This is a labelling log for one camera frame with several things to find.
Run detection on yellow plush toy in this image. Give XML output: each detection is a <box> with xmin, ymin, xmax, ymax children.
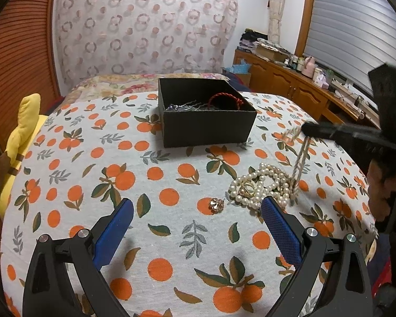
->
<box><xmin>0</xmin><ymin>93</ymin><xmax>47</xmax><ymax>220</ymax></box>

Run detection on grey window blind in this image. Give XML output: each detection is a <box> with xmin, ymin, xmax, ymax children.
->
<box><xmin>304</xmin><ymin>0</ymin><xmax>396</xmax><ymax>96</ymax></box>

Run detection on purple crystal hair ornament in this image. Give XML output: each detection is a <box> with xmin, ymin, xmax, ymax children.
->
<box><xmin>166</xmin><ymin>101</ymin><xmax>198</xmax><ymax>112</ymax></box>

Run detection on white pearl necklace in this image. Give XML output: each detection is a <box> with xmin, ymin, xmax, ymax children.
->
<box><xmin>227</xmin><ymin>162</ymin><xmax>298</xmax><ymax>212</ymax></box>

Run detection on person's hand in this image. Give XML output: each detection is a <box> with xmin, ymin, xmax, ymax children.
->
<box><xmin>367</xmin><ymin>160</ymin><xmax>396</xmax><ymax>221</ymax></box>

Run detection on wooden louvered wardrobe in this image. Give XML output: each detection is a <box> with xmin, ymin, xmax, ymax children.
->
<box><xmin>0</xmin><ymin>0</ymin><xmax>60</xmax><ymax>290</ymax></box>

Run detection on beige side curtain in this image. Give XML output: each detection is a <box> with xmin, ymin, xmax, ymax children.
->
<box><xmin>268</xmin><ymin>0</ymin><xmax>285</xmax><ymax>44</ymax></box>

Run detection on floral quilt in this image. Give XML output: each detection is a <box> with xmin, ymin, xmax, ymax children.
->
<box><xmin>63</xmin><ymin>73</ymin><xmax>229</xmax><ymax>105</ymax></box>

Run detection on circle pattern lace curtain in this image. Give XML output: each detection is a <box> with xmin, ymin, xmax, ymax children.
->
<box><xmin>55</xmin><ymin>0</ymin><xmax>238</xmax><ymax>87</ymax></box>

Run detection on blue tissue box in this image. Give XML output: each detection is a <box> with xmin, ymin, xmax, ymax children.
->
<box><xmin>229</xmin><ymin>59</ymin><xmax>251</xmax><ymax>74</ymax></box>

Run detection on red cord tassel bracelet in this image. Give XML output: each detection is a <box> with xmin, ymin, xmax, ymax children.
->
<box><xmin>206</xmin><ymin>91</ymin><xmax>245</xmax><ymax>110</ymax></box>

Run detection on wooden sideboard cabinet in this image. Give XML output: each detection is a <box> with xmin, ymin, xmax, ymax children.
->
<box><xmin>234</xmin><ymin>49</ymin><xmax>375</xmax><ymax>127</ymax></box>

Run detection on pink bottle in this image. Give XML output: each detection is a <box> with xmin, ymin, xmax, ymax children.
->
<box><xmin>301</xmin><ymin>56</ymin><xmax>315</xmax><ymax>79</ymax></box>

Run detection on black open jewelry box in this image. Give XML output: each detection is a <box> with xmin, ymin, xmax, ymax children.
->
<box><xmin>158</xmin><ymin>78</ymin><xmax>257</xmax><ymax>148</ymax></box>

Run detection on orange print bed sheet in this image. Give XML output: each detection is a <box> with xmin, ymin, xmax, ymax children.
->
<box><xmin>0</xmin><ymin>90</ymin><xmax>381</xmax><ymax>317</ymax></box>

